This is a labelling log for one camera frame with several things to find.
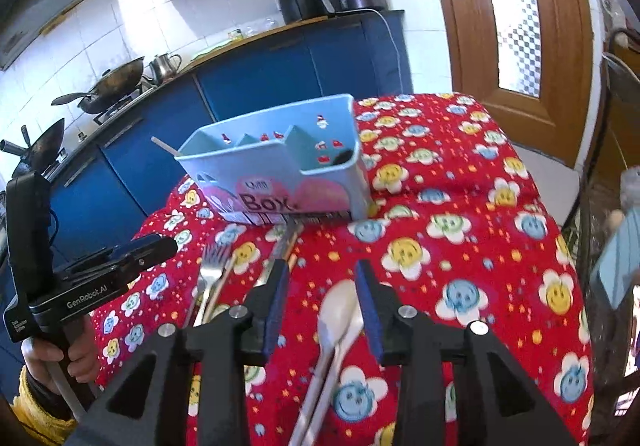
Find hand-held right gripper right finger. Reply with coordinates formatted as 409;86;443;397
355;259;576;446

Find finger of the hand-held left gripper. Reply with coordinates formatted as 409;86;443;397
54;233;179;278

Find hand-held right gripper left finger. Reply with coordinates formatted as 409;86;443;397
75;259;292;446

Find white spoon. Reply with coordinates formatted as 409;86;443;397
289;279;364;446

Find wooden chopstick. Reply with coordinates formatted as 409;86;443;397
204;256;237;323

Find metal table knife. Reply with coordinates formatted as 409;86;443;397
254;219;304;288

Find metal fork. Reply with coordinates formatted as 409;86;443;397
192;245;234;327
182;273;209;328

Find light blue utensil box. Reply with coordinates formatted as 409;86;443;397
175;94;374;227

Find person's left forearm yellow sleeve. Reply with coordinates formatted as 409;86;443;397
0;366;96;439

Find person's left hand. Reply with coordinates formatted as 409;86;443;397
22;315;102;381

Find thin grey stick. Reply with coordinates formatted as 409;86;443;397
151;136;182;159

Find red flower print tablecloth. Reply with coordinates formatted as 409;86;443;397
92;93;595;446

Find gas stove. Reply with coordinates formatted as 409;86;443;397
92;85;157;125

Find black wok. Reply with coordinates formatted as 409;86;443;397
51;56;147;115

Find metal kettle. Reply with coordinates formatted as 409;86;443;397
148;53;184;83

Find blue base cabinets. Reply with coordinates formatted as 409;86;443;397
0;10;415;377

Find wooden counter board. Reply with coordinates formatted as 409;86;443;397
180;12;368;73

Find black air fryer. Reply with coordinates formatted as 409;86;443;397
277;0;334;25

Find black metal rack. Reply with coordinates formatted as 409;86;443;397
562;29;640;427

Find wooden door with glass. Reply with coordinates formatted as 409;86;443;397
419;0;597;168

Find dark wok with handle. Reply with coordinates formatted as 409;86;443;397
0;118;67;178

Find white power cable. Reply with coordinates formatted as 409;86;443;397
371;8;407;95

